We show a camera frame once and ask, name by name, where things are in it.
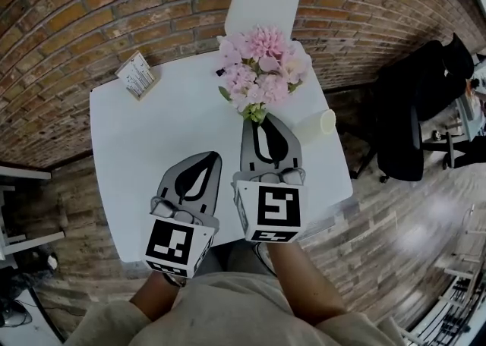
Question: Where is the pink flowers bunch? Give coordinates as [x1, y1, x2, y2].
[216, 24, 311, 124]

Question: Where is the glass top desk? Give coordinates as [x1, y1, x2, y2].
[421, 52, 486, 171]

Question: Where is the white metal rack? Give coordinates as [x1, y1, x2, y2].
[402, 256, 486, 346]

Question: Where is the person's right forearm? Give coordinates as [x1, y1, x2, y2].
[265, 240, 349, 326]

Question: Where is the white table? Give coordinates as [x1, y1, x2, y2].
[89, 39, 355, 263]

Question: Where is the person's left forearm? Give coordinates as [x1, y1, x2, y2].
[128, 272, 187, 322]

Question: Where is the dark wrist strap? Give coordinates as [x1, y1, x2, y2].
[162, 272, 188, 288]

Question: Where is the person's beige shirt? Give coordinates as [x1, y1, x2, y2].
[64, 272, 403, 346]

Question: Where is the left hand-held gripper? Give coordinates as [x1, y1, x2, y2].
[143, 151, 224, 278]

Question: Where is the black office chair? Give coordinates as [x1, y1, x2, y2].
[351, 32, 475, 184]

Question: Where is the white vase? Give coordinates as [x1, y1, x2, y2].
[294, 108, 337, 145]

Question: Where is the wooden card stand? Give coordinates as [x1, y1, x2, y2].
[115, 50, 161, 102]

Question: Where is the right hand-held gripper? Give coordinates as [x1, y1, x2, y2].
[231, 115, 308, 244]

